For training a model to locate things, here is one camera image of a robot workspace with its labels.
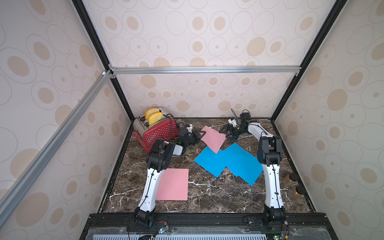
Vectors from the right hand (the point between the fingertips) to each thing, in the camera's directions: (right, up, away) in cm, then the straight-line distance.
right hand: (221, 135), depth 106 cm
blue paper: (-8, -17, -8) cm, 21 cm away
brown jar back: (+33, -23, -27) cm, 48 cm away
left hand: (-9, +2, -5) cm, 11 cm away
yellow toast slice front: (-44, +11, -13) cm, 47 cm away
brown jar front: (+33, -29, -31) cm, 53 cm away
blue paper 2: (+11, -17, -12) cm, 24 cm away
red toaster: (-37, +4, -8) cm, 38 cm away
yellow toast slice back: (-47, +15, -11) cm, 51 cm away
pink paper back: (-6, -2, +1) cm, 6 cm away
